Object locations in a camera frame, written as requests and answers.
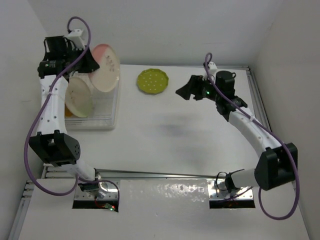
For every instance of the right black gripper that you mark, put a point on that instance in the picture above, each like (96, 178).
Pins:
(190, 88)

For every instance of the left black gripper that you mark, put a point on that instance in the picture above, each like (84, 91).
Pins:
(90, 64)

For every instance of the cream and pink plate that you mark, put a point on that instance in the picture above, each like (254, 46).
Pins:
(107, 76)

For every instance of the cream and green plate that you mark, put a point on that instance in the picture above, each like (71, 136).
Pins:
(78, 97)

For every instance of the green polka dot plate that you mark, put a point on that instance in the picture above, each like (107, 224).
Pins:
(152, 81)

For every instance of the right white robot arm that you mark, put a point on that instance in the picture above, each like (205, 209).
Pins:
(277, 163)

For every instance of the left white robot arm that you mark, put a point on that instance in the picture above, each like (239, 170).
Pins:
(51, 143)

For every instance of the clear plastic dish rack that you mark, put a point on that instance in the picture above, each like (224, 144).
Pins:
(104, 108)

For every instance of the orange plate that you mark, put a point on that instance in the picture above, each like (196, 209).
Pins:
(67, 112)

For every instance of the small green circuit board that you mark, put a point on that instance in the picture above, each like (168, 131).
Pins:
(109, 207)

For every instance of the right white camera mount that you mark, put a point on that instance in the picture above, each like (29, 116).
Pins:
(210, 67)

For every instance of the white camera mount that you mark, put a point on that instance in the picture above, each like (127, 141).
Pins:
(210, 67)
(75, 36)

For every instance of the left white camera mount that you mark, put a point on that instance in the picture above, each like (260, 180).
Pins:
(75, 36)

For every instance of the aluminium frame rail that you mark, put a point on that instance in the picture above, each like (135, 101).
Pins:
(258, 105)

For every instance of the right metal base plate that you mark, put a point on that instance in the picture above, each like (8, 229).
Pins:
(217, 193)

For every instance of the metal base plate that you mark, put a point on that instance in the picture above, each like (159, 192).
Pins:
(217, 193)
(102, 191)

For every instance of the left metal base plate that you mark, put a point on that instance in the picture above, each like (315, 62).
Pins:
(102, 191)

